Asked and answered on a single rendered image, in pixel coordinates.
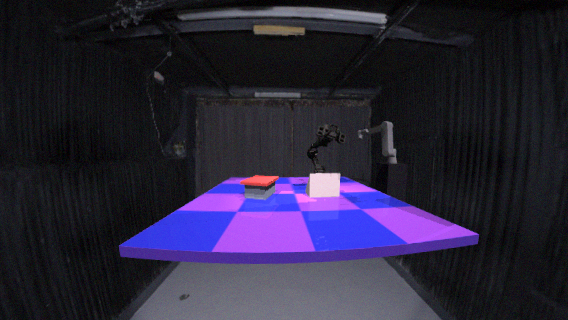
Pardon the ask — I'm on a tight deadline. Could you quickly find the red box lid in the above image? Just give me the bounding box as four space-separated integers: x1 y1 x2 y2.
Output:
240 176 279 186

